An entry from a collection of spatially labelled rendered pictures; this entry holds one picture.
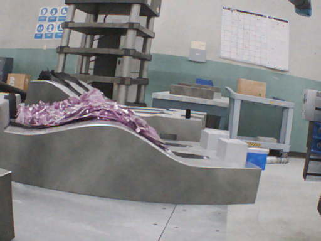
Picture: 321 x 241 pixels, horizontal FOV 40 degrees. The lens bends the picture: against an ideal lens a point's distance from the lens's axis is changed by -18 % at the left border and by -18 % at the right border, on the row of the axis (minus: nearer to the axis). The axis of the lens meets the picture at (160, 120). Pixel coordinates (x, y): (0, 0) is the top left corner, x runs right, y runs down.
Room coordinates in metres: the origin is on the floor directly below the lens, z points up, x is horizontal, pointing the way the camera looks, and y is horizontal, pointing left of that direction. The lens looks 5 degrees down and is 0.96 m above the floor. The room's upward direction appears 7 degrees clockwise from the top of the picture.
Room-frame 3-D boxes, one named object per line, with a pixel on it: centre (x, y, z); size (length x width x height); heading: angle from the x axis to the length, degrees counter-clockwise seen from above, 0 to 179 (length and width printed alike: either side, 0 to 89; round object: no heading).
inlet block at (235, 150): (0.77, -0.16, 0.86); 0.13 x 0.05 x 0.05; 100
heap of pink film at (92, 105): (0.77, 0.12, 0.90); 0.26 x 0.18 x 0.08; 100
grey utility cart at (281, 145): (6.98, -1.38, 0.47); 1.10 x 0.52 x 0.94; 90
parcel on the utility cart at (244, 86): (7.02, -1.22, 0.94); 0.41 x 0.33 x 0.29; 90
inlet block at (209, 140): (0.87, -0.14, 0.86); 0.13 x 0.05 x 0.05; 100
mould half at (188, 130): (1.13, 0.16, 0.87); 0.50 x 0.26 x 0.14; 83
